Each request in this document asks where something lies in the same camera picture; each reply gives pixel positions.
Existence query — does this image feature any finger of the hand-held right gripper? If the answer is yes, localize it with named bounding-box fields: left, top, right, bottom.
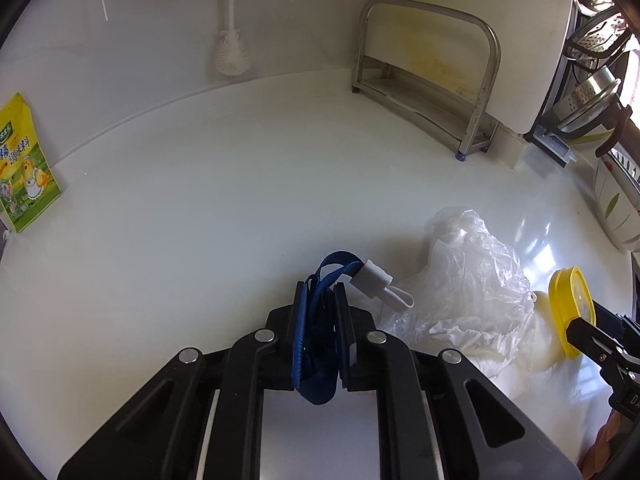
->
left=566, top=317, right=640, bottom=367
left=592, top=301, right=640, bottom=344

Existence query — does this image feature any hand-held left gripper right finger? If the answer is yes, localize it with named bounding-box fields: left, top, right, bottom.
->
left=333, top=281, right=584, bottom=480

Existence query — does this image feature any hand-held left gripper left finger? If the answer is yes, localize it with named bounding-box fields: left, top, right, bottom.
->
left=57, top=280, right=311, bottom=480

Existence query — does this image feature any yellow plastic lid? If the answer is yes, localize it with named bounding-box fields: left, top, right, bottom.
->
left=548, top=266, right=597, bottom=360

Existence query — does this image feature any blue lanyard with white clip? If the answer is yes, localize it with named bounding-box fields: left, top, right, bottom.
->
left=291, top=250, right=415, bottom=406

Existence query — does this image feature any person's right hand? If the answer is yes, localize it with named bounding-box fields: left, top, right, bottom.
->
left=579, top=407, right=624, bottom=480

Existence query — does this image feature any white leaf-patterned bowl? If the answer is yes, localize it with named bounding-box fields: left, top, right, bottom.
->
left=592, top=149, right=640, bottom=252

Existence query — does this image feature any clear plastic bag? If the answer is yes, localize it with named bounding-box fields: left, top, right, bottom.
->
left=377, top=205, right=539, bottom=357

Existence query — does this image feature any perforated steel strainer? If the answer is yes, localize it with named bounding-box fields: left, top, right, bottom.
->
left=549, top=64, right=624, bottom=134

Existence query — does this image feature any steel cutting board rack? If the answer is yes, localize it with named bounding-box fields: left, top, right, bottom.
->
left=349, top=0, right=502, bottom=161

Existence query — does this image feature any steel steamer basket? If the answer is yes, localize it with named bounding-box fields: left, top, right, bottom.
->
left=564, top=9, right=631, bottom=62

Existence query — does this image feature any yellow seasoning pouch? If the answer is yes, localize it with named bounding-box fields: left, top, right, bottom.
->
left=0, top=92, right=63, bottom=234

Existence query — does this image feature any white cutting board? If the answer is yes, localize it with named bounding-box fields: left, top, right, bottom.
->
left=367, top=0, right=576, bottom=136

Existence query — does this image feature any black wire dish rack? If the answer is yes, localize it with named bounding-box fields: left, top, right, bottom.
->
left=524, top=0, right=640, bottom=167

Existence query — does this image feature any brown curved handle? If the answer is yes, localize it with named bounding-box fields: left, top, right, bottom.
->
left=594, top=107, right=632, bottom=160

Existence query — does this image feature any white bottle brush blue handle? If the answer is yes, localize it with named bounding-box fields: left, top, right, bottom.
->
left=212, top=0, right=252, bottom=77

